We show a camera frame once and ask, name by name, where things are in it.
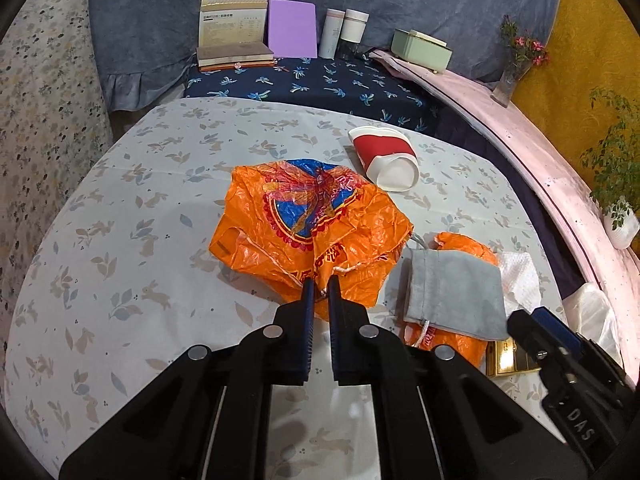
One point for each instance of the white bin with liner bag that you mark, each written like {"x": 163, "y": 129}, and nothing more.
{"x": 595, "y": 310}

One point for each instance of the white plant pot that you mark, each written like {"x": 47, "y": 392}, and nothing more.
{"x": 622, "y": 232}

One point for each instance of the white paper towel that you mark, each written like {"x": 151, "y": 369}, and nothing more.
{"x": 520, "y": 275}

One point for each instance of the red and white paper cup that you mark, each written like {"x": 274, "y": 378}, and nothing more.
{"x": 380, "y": 152}

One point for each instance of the small orange plastic bag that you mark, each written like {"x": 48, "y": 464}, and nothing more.
{"x": 460, "y": 349}

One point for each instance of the green tissue box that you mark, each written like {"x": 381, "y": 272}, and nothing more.
{"x": 420, "y": 50}

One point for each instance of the glass vase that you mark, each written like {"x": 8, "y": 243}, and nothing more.
{"x": 505, "y": 87}

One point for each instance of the pink cloth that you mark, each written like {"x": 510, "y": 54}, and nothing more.
{"x": 525, "y": 125}

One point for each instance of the cream card box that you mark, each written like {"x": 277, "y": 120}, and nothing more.
{"x": 232, "y": 22}

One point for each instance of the navy printed cloth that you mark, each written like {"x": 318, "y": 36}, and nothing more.
{"x": 325, "y": 85}

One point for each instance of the brown notebook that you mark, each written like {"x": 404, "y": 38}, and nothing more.
{"x": 235, "y": 52}

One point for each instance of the white bottle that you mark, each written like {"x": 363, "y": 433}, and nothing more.
{"x": 331, "y": 32}

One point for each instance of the white tumbler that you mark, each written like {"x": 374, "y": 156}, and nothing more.
{"x": 355, "y": 25}

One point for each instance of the purple notebook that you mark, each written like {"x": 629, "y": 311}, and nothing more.
{"x": 292, "y": 27}

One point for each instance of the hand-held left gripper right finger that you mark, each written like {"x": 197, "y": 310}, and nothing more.
{"x": 332, "y": 320}

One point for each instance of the speckled floral cloth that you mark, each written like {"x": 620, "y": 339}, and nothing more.
{"x": 45, "y": 85}

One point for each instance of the printed orange plastic bag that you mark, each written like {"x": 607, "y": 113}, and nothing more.
{"x": 260, "y": 240}

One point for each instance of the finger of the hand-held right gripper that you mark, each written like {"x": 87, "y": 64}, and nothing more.
{"x": 550, "y": 320}
{"x": 525, "y": 332}

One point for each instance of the pink flower sprig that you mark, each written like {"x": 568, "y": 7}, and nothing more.
{"x": 525, "y": 42}

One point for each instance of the dark purple cloth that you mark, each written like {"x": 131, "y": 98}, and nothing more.
{"x": 520, "y": 200}

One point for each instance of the green leafy plant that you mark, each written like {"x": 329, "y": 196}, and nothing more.
{"x": 615, "y": 160}

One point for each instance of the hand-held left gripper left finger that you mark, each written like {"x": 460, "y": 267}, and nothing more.
{"x": 309, "y": 310}

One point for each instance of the gold and black flat box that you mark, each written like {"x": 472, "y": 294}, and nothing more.
{"x": 510, "y": 357}

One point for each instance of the yellow backdrop cloth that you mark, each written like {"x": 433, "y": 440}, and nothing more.
{"x": 590, "y": 20}

